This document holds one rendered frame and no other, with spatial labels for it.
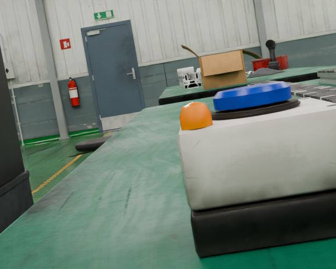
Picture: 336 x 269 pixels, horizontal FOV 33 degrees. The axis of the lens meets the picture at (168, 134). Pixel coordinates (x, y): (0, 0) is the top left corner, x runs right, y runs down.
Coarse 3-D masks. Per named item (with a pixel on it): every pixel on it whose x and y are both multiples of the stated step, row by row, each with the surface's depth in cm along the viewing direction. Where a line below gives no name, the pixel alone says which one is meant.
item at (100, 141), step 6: (96, 138) 374; (102, 138) 370; (108, 138) 365; (78, 144) 355; (84, 144) 349; (90, 144) 347; (96, 144) 346; (102, 144) 345; (78, 150) 353; (84, 150) 349; (90, 150) 347
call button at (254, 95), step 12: (264, 84) 29; (276, 84) 28; (288, 84) 29; (216, 96) 29; (228, 96) 28; (240, 96) 28; (252, 96) 28; (264, 96) 28; (276, 96) 28; (288, 96) 28; (216, 108) 29; (228, 108) 28; (240, 108) 29
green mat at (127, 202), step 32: (128, 128) 112; (160, 128) 100; (96, 160) 70; (128, 160) 65; (160, 160) 61; (64, 192) 51; (96, 192) 48; (128, 192) 46; (160, 192) 44; (32, 224) 40; (64, 224) 38; (96, 224) 37; (128, 224) 35; (160, 224) 34; (0, 256) 33; (32, 256) 32; (64, 256) 31; (96, 256) 30; (128, 256) 29; (160, 256) 28; (192, 256) 27; (224, 256) 26; (256, 256) 26; (288, 256) 25; (320, 256) 24
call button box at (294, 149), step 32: (224, 128) 26; (256, 128) 26; (288, 128) 26; (320, 128) 26; (192, 160) 26; (224, 160) 26; (256, 160) 26; (288, 160) 26; (320, 160) 26; (192, 192) 26; (224, 192) 26; (256, 192) 26; (288, 192) 26; (320, 192) 27; (192, 224) 26; (224, 224) 26; (256, 224) 26; (288, 224) 26; (320, 224) 26
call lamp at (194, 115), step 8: (192, 104) 26; (200, 104) 26; (184, 112) 26; (192, 112) 26; (200, 112) 26; (208, 112) 26; (184, 120) 26; (192, 120) 26; (200, 120) 26; (208, 120) 26; (184, 128) 26; (192, 128) 26
